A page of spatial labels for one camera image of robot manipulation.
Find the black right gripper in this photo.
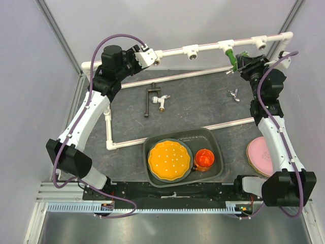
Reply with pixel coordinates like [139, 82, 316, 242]
[238, 54, 275, 100]

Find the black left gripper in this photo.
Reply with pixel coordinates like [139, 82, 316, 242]
[116, 45, 145, 81]

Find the green plastic water faucet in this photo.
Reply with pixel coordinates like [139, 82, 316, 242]
[225, 49, 249, 75]

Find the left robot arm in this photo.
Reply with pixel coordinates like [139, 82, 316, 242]
[46, 45, 157, 200]

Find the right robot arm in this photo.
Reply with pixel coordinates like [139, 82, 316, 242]
[232, 52, 316, 208]

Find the dark bronze faucet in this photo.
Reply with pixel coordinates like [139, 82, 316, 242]
[144, 82, 161, 118]

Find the chrome metal faucet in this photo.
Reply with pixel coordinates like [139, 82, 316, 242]
[227, 88, 240, 102]

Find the white plastic faucet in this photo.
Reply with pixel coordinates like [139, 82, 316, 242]
[151, 95, 171, 112]

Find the dark grey plastic tray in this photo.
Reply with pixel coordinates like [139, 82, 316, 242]
[143, 128, 224, 188]

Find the yellow dotted plate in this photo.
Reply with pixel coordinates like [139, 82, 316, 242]
[147, 140, 191, 182]

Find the orange mug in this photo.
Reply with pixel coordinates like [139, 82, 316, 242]
[191, 148, 215, 172]

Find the green plate under pink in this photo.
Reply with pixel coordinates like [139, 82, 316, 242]
[246, 150, 269, 177]

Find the grey plate under yellow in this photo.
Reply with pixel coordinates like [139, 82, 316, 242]
[147, 138, 196, 184]

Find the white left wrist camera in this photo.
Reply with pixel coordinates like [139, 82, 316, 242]
[135, 45, 158, 69]

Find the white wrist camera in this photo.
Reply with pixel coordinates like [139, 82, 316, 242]
[269, 57, 291, 72]
[135, 45, 158, 69]

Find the aluminium frame post right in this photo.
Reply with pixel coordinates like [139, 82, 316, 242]
[266, 0, 306, 61]

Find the aluminium frame post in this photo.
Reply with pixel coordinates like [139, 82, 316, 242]
[266, 0, 306, 61]
[35, 0, 83, 76]

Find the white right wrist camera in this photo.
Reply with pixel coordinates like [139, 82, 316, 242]
[269, 57, 291, 72]

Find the white PVC pipe frame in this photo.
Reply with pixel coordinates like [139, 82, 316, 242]
[80, 31, 294, 150]

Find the aluminium frame post left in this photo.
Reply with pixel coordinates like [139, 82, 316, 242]
[35, 0, 83, 76]

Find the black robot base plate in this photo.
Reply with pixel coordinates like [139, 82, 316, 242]
[82, 181, 262, 203]

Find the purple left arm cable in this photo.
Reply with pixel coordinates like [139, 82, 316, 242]
[52, 34, 149, 219]

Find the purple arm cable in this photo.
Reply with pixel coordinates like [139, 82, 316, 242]
[256, 50, 305, 219]
[52, 34, 149, 219]

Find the light blue cable duct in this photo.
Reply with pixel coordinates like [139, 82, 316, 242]
[46, 202, 241, 214]

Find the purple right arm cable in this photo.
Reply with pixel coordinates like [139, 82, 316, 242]
[256, 50, 305, 219]

